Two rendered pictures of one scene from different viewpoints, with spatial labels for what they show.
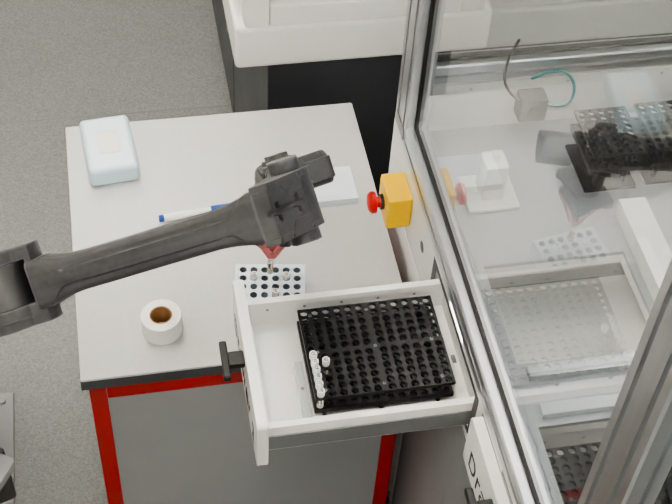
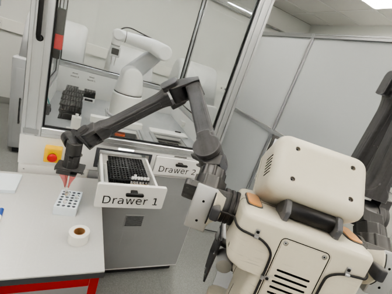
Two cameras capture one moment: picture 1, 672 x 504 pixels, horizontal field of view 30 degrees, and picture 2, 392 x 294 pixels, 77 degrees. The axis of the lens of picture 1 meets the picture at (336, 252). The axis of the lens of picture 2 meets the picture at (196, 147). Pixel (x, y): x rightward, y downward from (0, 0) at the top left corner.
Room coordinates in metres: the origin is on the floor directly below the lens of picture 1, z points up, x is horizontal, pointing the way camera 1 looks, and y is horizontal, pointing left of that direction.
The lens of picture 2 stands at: (1.20, 1.04, 1.48)
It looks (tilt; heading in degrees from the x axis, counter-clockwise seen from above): 19 degrees down; 256
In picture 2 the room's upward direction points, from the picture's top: 19 degrees clockwise
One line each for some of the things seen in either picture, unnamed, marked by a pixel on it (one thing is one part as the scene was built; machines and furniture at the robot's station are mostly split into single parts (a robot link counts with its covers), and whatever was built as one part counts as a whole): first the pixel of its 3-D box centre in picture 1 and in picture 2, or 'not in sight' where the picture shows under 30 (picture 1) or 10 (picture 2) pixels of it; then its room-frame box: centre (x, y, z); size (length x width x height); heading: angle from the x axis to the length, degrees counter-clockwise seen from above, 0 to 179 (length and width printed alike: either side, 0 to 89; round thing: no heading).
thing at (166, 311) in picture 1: (161, 322); (78, 235); (1.31, 0.29, 0.78); 0.07 x 0.07 x 0.04
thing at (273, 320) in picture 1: (378, 358); (126, 173); (1.21, -0.08, 0.86); 0.40 x 0.26 x 0.06; 104
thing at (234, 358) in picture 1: (232, 360); (134, 193); (1.15, 0.15, 0.91); 0.07 x 0.04 x 0.01; 14
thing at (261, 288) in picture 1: (269, 288); (68, 202); (1.41, 0.11, 0.78); 0.12 x 0.08 x 0.04; 95
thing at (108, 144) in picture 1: (109, 149); not in sight; (1.72, 0.45, 0.78); 0.15 x 0.10 x 0.04; 19
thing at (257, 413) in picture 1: (249, 370); (132, 196); (1.16, 0.12, 0.87); 0.29 x 0.02 x 0.11; 14
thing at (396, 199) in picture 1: (393, 200); (53, 154); (1.55, -0.10, 0.88); 0.07 x 0.05 x 0.07; 14
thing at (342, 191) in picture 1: (321, 187); (6, 182); (1.67, 0.04, 0.77); 0.13 x 0.09 x 0.02; 104
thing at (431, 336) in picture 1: (373, 357); (126, 173); (1.21, -0.07, 0.87); 0.22 x 0.18 x 0.06; 104
